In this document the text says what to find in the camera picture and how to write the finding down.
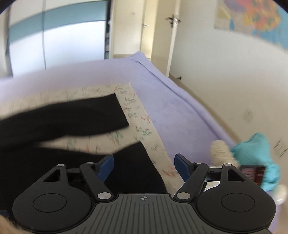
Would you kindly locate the cream room door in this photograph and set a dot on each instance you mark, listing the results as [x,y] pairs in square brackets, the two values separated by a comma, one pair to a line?
[164,45]

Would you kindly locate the white wall socket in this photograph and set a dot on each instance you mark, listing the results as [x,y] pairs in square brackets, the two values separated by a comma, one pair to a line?
[280,147]

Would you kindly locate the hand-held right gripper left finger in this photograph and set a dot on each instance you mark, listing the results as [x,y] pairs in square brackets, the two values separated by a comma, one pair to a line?
[106,167]

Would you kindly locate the black smartphone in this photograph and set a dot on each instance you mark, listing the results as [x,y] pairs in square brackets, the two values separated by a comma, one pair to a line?
[254,174]

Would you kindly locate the beige fluffy cloth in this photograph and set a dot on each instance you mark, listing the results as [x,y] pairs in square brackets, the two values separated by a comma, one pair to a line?
[9,226]

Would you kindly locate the teal cloth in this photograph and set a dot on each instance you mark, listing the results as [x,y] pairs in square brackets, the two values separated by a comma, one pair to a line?
[254,153]

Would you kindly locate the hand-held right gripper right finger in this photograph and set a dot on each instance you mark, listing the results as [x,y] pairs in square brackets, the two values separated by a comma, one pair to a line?
[180,165]

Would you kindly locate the colourful wall map poster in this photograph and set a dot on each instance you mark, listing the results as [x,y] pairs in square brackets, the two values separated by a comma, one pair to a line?
[258,18]

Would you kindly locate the black pants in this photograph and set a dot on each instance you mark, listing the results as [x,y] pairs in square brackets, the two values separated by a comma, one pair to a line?
[67,119]

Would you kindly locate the floral bed sheet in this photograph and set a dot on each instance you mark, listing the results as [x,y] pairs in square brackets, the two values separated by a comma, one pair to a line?
[137,117]

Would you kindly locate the cream fluffy plush blanket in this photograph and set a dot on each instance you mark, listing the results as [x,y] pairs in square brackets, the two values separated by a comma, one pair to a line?
[219,153]

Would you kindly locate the cream hallway door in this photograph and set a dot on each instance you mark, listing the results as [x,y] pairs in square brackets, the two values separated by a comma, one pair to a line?
[147,38]

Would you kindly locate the white and teal wardrobe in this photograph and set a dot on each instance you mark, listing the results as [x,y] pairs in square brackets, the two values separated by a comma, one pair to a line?
[67,40]

